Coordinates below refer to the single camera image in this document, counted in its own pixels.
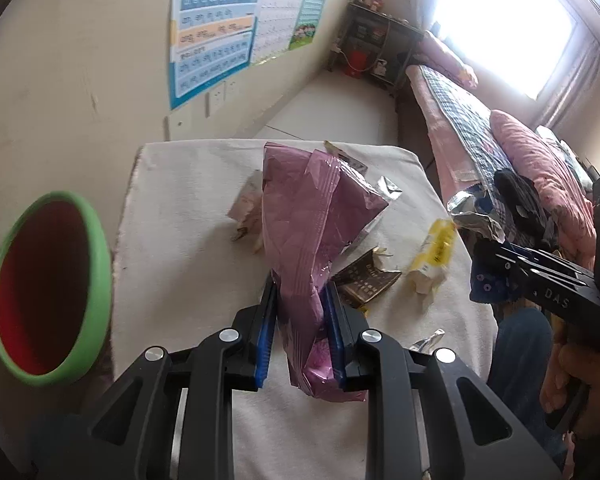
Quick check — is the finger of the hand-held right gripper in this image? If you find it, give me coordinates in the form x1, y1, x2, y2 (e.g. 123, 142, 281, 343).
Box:
472, 239, 541, 286

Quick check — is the pink floral quilt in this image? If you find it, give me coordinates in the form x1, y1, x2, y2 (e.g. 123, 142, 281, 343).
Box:
490, 109, 598, 271

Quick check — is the green bordered wall poster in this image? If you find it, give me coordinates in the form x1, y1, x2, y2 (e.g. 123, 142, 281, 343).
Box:
288, 0, 340, 51

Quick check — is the silver wrapper scrap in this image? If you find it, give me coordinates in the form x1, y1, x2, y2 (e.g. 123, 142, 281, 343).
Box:
407, 328, 447, 353

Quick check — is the white cloth covered table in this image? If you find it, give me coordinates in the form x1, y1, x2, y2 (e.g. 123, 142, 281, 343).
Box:
112, 139, 498, 480

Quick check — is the black cloth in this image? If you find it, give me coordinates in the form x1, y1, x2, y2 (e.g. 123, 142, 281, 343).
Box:
495, 169, 556, 251

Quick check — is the white printed wrapper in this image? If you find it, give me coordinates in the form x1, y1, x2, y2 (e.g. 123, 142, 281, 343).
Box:
324, 141, 368, 173

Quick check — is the blue chart wall poster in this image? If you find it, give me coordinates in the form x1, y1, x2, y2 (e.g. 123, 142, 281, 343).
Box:
169, 0, 272, 111

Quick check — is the yellow wrapper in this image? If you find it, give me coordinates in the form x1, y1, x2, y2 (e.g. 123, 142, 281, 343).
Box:
405, 218, 458, 306

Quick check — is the blue floral cloth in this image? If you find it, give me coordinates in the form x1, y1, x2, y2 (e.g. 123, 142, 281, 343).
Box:
469, 257, 523, 306

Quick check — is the red bin with green rim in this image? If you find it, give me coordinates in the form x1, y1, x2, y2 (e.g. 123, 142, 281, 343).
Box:
0, 191, 113, 387

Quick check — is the small silver foil wrapper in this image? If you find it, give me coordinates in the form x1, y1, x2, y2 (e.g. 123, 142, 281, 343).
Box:
370, 176, 405, 206

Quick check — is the pink beige wrapper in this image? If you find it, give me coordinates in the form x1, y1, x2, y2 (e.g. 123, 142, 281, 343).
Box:
227, 170, 266, 256

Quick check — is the window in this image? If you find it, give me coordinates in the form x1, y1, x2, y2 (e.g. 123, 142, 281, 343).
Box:
432, 0, 581, 101

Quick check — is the white chart wall poster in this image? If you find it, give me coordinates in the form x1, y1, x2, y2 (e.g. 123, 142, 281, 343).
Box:
250, 0, 317, 67

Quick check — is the bed with plaid blanket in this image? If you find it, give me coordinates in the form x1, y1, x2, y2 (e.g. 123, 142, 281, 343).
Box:
405, 30, 598, 281

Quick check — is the white wall socket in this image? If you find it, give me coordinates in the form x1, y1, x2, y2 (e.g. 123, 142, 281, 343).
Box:
165, 110, 201, 141
206, 87, 226, 118

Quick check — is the person's right leg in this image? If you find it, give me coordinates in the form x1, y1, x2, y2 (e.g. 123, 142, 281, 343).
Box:
487, 307, 571, 480

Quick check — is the purple snack bag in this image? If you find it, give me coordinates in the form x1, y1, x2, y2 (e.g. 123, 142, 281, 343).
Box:
261, 142, 388, 403

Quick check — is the pink pillow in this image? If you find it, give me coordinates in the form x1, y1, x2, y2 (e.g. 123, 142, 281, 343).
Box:
422, 30, 481, 88

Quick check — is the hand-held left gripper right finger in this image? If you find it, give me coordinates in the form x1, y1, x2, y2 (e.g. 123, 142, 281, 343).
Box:
322, 282, 563, 480

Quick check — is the dark metal shelf rack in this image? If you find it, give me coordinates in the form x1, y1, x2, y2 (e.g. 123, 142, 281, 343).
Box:
330, 1, 423, 96

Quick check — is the brown wrapper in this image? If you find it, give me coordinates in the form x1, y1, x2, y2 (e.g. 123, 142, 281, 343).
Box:
332, 247, 403, 311

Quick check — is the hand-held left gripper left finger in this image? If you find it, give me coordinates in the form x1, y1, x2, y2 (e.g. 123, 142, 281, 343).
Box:
40, 272, 281, 480

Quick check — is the red bucket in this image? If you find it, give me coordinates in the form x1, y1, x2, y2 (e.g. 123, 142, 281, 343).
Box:
347, 50, 371, 77

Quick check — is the pale curtain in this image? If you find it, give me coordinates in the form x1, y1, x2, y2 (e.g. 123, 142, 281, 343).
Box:
535, 35, 600, 136

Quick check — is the large silver wrapper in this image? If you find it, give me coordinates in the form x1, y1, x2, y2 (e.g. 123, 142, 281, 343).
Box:
447, 187, 506, 243

